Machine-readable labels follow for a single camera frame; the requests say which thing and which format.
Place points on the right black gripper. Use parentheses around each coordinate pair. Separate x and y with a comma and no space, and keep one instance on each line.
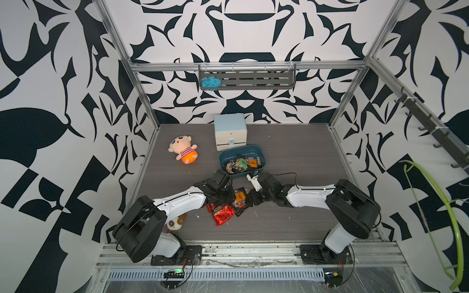
(254,200)

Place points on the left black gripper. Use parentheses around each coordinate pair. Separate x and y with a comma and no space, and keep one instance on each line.
(230,196)

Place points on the beige label floral tea bag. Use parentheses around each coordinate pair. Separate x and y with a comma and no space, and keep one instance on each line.
(229,168)

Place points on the orange label tea bag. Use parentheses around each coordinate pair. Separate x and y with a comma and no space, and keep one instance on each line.
(254,162)
(242,201)

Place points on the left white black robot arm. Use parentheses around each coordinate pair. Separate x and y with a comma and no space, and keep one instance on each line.
(141,231)

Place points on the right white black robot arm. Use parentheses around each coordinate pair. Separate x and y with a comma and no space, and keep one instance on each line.
(355,212)

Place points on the lower red tea bag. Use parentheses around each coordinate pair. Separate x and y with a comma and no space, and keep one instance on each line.
(222,214)

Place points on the teal plastic storage box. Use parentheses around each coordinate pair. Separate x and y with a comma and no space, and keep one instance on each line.
(241,152)

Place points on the brown white plush toy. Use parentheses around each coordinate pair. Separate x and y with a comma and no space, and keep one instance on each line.
(176,223)

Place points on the pink plush doll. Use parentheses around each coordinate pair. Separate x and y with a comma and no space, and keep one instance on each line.
(184,149)

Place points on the white blue drawer cabinet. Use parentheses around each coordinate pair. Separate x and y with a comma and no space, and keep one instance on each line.
(230,131)

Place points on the left controller board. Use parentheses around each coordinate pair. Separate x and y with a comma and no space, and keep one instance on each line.
(174,274)

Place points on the controller board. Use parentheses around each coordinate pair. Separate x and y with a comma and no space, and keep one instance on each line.
(174,274)
(333,279)

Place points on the blue scrunchie bundle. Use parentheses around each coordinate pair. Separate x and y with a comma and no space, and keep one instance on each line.
(210,83)

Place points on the right controller board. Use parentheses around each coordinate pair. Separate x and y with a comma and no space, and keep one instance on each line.
(333,279)

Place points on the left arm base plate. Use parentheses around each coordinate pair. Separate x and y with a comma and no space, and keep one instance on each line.
(187,255)

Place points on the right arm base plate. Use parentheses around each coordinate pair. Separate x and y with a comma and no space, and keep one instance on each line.
(320,254)

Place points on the white cable duct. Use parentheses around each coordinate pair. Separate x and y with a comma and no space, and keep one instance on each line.
(225,274)

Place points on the grey wall shelf rack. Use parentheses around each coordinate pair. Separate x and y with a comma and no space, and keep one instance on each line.
(263,76)

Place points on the black hook rail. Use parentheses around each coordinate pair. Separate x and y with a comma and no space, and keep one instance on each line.
(430,124)

